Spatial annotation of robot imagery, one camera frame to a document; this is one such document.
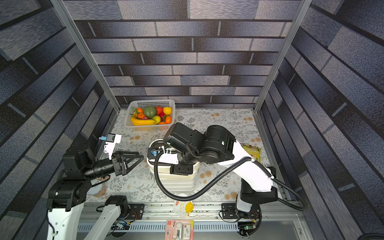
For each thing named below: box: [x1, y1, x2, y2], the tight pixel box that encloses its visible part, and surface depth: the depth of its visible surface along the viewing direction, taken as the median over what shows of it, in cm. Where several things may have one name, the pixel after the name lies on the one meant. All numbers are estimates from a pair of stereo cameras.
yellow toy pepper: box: [163, 106, 173, 116], surface depth 113 cm
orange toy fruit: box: [165, 115, 172, 124], surface depth 108 cm
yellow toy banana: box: [130, 116, 157, 126], surface depth 102 cm
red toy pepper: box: [156, 106, 165, 118], surface depth 113 cm
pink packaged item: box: [164, 219, 195, 240], surface depth 69 cm
